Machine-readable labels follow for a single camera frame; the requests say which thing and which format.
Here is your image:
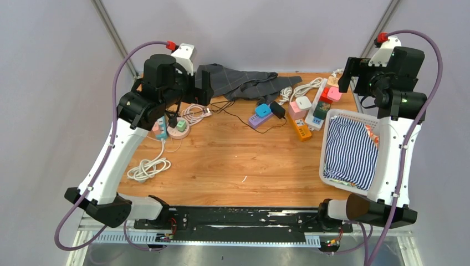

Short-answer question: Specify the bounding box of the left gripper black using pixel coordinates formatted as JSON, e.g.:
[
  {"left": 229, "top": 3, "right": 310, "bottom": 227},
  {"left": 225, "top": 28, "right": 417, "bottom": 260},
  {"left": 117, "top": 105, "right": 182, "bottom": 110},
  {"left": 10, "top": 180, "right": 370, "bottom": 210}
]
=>
[{"left": 161, "top": 64, "right": 214, "bottom": 109}]

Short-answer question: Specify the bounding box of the teal power strip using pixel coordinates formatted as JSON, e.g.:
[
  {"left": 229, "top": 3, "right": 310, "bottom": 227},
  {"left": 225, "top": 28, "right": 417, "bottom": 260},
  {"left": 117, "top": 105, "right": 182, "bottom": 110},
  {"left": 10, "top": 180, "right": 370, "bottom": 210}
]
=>
[{"left": 155, "top": 116, "right": 168, "bottom": 140}]

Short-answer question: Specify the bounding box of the pink USB charger plug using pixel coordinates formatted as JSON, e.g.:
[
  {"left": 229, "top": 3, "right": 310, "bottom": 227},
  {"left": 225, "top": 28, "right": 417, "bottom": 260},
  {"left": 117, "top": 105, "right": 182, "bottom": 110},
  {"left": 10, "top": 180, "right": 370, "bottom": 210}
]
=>
[{"left": 152, "top": 122, "right": 160, "bottom": 134}]

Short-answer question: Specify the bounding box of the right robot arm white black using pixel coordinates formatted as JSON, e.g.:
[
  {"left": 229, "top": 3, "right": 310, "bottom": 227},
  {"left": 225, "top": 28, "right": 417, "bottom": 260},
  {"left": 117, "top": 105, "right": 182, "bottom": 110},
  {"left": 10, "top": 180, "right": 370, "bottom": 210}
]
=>
[{"left": 316, "top": 46, "right": 427, "bottom": 232}]

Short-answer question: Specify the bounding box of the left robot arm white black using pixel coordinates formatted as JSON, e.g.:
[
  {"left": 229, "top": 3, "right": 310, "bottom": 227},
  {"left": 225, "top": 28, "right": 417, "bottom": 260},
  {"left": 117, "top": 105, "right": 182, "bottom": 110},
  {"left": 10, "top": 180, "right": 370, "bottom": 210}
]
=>
[{"left": 64, "top": 54, "right": 214, "bottom": 229}]

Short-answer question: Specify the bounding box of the pink square plug adapter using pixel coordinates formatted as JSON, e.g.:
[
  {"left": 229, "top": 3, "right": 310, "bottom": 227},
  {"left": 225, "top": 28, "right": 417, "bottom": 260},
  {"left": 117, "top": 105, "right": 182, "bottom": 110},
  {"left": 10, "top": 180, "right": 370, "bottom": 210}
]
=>
[{"left": 326, "top": 86, "right": 343, "bottom": 102}]

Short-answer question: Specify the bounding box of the black plug on round socket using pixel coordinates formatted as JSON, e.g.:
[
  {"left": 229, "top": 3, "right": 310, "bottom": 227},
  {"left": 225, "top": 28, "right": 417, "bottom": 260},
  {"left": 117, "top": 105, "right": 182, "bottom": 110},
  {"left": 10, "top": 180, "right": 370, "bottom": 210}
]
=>
[{"left": 168, "top": 115, "right": 178, "bottom": 128}]

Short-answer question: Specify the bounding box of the red plug adapter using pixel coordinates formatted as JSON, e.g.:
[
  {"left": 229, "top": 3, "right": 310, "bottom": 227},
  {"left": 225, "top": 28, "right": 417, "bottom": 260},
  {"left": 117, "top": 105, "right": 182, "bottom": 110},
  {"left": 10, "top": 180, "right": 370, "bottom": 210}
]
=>
[{"left": 319, "top": 87, "right": 333, "bottom": 104}]

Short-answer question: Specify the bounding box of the round pink power socket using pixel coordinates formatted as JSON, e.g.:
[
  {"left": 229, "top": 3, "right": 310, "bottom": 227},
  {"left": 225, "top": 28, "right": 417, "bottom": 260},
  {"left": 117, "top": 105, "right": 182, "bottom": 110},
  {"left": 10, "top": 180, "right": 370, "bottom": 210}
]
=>
[{"left": 167, "top": 117, "right": 191, "bottom": 140}]

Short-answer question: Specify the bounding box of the dark green plug adapter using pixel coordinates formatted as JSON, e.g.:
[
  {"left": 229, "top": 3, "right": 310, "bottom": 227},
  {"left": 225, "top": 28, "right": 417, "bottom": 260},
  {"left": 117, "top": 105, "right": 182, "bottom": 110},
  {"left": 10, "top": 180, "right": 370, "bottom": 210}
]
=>
[{"left": 313, "top": 101, "right": 331, "bottom": 120}]

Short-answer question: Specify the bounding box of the white square plug adapter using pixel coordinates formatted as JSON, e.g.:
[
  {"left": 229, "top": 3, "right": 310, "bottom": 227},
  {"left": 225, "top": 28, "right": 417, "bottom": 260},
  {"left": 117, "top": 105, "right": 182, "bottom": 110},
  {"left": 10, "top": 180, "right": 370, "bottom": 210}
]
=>
[{"left": 295, "top": 96, "right": 312, "bottom": 111}]

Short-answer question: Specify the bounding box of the blue square plug adapter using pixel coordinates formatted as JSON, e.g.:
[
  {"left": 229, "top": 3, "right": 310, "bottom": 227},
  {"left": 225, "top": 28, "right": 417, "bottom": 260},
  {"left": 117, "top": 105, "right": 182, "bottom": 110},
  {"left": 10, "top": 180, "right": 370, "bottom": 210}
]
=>
[{"left": 254, "top": 104, "right": 272, "bottom": 117}]

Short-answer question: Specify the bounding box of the pink cube socket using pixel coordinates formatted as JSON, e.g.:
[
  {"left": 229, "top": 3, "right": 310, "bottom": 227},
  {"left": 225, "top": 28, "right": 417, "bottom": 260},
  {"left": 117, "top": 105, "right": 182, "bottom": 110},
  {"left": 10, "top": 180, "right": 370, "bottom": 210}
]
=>
[{"left": 288, "top": 101, "right": 306, "bottom": 120}]

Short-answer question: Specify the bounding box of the beige tag adapter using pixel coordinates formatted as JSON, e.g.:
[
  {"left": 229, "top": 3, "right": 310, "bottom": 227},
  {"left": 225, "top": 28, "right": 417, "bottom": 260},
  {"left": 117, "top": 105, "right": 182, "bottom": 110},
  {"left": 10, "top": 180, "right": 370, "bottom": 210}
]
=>
[{"left": 326, "top": 76, "right": 339, "bottom": 88}]

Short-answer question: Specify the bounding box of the dark grey checked cloth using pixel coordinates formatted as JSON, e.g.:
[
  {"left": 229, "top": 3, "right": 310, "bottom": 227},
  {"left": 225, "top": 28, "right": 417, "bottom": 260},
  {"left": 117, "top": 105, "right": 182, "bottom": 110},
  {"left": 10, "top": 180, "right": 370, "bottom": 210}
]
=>
[{"left": 196, "top": 63, "right": 302, "bottom": 104}]

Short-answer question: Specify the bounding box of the white plastic basket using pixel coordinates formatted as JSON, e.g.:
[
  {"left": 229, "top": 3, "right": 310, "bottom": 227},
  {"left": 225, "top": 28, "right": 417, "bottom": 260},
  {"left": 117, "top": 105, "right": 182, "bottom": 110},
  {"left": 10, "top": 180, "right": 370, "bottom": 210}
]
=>
[{"left": 319, "top": 108, "right": 391, "bottom": 196}]

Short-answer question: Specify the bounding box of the purple USB power strip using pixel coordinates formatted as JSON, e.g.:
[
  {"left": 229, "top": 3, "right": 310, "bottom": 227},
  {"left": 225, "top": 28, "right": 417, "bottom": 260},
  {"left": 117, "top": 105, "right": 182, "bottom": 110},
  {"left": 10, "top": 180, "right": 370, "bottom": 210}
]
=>
[{"left": 248, "top": 113, "right": 274, "bottom": 129}]

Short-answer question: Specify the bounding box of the long white power strip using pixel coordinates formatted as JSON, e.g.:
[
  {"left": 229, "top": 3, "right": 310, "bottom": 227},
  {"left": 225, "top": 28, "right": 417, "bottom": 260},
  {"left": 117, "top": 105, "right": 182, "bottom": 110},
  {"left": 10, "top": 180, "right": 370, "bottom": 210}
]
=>
[{"left": 304, "top": 78, "right": 327, "bottom": 131}]

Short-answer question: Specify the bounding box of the black power adapter brick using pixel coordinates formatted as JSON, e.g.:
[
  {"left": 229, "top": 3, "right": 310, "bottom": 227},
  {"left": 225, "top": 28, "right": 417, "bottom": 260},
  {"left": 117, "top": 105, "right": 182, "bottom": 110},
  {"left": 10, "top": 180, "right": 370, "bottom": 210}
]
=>
[{"left": 269, "top": 101, "right": 286, "bottom": 119}]

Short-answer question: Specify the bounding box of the orange power strip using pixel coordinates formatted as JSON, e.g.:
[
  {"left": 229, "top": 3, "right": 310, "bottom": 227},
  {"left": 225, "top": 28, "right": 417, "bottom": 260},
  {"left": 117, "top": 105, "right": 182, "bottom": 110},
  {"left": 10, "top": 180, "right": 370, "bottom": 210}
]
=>
[{"left": 287, "top": 114, "right": 312, "bottom": 141}]

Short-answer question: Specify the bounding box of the blue white striped cloth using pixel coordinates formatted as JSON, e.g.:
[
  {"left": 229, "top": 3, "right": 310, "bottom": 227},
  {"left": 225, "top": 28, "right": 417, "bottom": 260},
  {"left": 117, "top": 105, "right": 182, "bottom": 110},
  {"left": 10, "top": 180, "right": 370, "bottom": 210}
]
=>
[{"left": 323, "top": 116, "right": 379, "bottom": 191}]

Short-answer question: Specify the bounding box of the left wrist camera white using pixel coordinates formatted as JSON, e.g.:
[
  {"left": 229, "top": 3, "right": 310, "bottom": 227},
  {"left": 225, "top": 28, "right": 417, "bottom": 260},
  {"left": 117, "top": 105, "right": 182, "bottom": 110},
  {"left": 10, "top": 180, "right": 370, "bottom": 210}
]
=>
[{"left": 171, "top": 43, "right": 197, "bottom": 75}]

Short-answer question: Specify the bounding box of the white coiled cord back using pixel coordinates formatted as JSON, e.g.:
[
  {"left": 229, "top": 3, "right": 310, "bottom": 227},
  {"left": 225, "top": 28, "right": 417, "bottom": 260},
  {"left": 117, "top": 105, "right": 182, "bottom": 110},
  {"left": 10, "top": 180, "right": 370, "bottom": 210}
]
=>
[{"left": 278, "top": 77, "right": 323, "bottom": 106}]

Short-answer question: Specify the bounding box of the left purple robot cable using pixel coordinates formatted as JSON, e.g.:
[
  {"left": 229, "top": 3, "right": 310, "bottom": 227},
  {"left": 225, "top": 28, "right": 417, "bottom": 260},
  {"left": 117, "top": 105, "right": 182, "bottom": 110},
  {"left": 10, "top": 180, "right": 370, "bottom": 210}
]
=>
[{"left": 54, "top": 40, "right": 177, "bottom": 252}]

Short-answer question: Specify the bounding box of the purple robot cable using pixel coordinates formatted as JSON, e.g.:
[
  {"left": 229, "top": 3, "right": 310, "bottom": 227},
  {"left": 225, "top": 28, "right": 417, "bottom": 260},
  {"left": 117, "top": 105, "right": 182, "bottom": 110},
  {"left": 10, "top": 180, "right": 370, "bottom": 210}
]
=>
[
  {"left": 330, "top": 30, "right": 443, "bottom": 266},
  {"left": 54, "top": 40, "right": 177, "bottom": 252}
]

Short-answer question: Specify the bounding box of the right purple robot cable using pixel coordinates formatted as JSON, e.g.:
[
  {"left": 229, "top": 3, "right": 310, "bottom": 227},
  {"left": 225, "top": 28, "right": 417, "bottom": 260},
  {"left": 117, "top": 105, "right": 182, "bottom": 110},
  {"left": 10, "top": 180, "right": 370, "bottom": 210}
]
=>
[{"left": 330, "top": 30, "right": 443, "bottom": 266}]

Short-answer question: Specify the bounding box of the thin black adapter cable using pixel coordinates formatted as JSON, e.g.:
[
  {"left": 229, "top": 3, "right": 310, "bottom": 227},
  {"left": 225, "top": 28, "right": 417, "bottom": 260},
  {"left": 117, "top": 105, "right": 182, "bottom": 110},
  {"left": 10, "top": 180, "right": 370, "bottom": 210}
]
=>
[{"left": 210, "top": 100, "right": 288, "bottom": 134}]

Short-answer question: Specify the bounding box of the white coiled power cord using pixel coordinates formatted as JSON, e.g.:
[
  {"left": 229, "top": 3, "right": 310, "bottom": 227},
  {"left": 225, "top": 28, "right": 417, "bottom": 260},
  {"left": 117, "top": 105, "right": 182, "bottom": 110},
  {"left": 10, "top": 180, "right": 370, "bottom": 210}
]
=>
[{"left": 127, "top": 139, "right": 172, "bottom": 183}]

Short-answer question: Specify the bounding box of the black mounting base rail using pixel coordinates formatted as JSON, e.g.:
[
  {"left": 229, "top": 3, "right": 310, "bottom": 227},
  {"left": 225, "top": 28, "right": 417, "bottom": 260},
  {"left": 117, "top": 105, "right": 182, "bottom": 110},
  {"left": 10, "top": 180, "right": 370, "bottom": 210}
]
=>
[{"left": 133, "top": 206, "right": 353, "bottom": 243}]

